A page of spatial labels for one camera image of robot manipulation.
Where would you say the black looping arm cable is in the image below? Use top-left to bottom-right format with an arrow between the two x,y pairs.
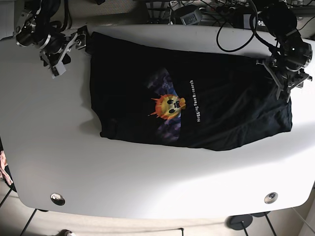
216,4 -> 259,53

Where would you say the table grommet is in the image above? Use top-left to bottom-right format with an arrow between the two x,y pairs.
50,193 -> 65,206
264,192 -> 278,204

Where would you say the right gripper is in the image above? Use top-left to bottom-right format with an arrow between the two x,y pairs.
39,26 -> 89,70

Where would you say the round black stand base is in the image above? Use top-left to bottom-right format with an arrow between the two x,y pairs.
225,214 -> 253,231

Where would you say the right table grommet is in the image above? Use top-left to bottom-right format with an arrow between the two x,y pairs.
264,192 -> 278,204

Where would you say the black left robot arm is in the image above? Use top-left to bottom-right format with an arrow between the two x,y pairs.
255,0 -> 313,101

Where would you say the grey power adapter box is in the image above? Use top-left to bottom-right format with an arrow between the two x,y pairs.
243,14 -> 255,30

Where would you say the grey socket box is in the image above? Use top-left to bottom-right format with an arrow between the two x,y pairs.
175,5 -> 202,26

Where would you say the left table grommet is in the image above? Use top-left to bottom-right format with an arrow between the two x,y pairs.
50,193 -> 65,206

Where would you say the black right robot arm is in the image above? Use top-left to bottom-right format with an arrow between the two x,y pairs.
14,0 -> 89,78

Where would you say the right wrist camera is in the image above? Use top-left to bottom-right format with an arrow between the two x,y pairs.
51,62 -> 66,79

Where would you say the black T-shirt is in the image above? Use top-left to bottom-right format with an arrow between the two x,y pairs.
87,32 -> 292,151

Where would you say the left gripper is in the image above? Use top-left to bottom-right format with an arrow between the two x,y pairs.
256,58 -> 313,103

